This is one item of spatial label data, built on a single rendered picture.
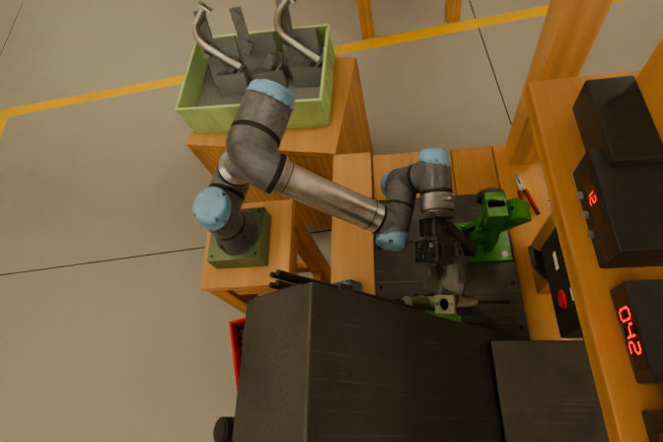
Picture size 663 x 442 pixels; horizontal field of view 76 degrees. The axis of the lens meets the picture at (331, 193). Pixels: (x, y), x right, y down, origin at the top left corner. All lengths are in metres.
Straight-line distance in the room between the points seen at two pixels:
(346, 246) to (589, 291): 0.85
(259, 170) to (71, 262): 2.32
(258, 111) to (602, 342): 0.73
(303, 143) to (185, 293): 1.23
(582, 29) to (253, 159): 0.77
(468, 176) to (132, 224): 2.13
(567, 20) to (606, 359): 0.70
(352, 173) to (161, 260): 1.56
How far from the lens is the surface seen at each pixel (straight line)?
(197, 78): 2.06
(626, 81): 0.80
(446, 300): 1.04
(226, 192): 1.31
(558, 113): 0.85
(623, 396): 0.70
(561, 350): 1.00
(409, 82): 2.95
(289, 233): 1.51
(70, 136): 3.72
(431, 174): 1.01
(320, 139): 1.75
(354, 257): 1.38
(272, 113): 0.95
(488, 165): 1.55
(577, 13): 1.10
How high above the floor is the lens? 2.19
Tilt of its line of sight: 60 degrees down
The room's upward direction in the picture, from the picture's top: 21 degrees counter-clockwise
